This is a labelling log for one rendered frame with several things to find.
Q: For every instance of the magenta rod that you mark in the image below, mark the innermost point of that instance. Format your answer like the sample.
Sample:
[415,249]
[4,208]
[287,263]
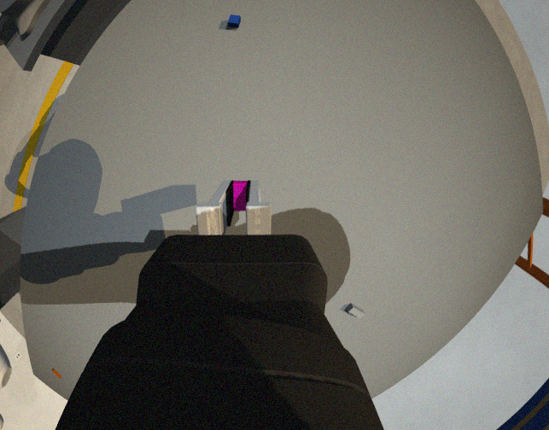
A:
[239,195]

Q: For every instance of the small blue cube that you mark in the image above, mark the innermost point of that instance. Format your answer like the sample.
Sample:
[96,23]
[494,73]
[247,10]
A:
[234,21]

